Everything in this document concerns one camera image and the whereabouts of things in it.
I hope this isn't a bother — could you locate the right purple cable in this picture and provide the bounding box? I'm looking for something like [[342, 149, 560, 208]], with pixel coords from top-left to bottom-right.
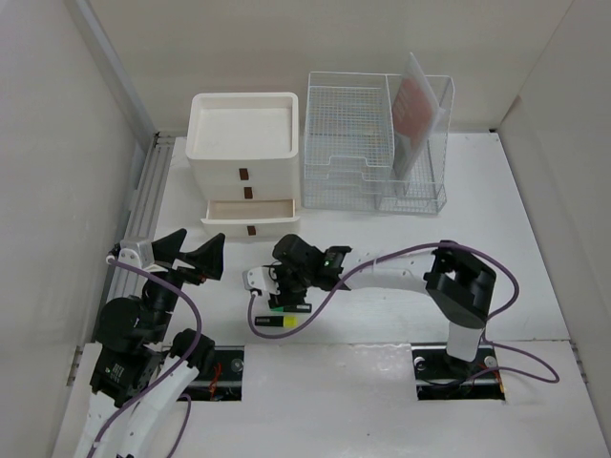
[[246, 241, 560, 385]]

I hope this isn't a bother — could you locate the booklet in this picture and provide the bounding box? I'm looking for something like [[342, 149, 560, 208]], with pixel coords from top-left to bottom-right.
[[391, 52, 445, 181]]

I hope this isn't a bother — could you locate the white wire mesh organizer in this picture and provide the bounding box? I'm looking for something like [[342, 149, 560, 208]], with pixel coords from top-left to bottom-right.
[[302, 72, 454, 215]]

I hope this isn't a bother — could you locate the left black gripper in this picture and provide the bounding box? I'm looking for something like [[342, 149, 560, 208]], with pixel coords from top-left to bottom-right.
[[142, 227, 224, 340]]

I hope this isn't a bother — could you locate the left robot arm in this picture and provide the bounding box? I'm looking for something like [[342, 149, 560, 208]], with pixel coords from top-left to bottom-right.
[[74, 229, 225, 457]]

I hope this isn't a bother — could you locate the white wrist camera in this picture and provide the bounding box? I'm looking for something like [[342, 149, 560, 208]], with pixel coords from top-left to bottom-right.
[[242, 266, 280, 296], [106, 237, 155, 271]]

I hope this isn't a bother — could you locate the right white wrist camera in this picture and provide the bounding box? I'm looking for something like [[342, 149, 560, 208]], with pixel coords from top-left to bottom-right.
[[242, 266, 280, 296]]

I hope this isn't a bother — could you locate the green highlighter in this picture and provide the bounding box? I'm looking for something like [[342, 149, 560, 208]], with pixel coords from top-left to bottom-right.
[[270, 303, 312, 314]]

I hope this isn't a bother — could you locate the yellow highlighter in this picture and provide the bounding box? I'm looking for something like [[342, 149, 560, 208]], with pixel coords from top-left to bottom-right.
[[254, 316, 298, 329]]

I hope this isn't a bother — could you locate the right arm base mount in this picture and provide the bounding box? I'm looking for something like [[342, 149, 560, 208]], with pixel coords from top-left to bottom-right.
[[411, 344, 505, 401]]

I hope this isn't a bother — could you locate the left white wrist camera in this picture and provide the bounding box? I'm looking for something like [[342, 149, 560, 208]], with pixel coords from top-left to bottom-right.
[[106, 237, 155, 271]]

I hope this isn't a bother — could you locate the white drawer organizer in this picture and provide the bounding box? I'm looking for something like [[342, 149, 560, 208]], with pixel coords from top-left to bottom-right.
[[185, 92, 301, 239]]

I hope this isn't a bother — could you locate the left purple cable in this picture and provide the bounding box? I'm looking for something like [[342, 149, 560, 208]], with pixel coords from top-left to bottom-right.
[[80, 257, 204, 458]]

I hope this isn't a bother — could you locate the aluminium rail frame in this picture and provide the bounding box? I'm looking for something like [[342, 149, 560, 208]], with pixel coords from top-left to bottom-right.
[[92, 133, 175, 340]]

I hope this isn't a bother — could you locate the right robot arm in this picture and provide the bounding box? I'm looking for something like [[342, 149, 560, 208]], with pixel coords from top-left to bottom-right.
[[272, 234, 496, 376]]

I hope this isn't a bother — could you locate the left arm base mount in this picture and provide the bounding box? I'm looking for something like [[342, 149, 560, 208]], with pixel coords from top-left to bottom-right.
[[185, 346, 244, 402]]

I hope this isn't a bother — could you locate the purple cable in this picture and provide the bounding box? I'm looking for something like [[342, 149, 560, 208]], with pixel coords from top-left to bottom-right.
[[246, 241, 560, 385], [80, 257, 204, 458]]

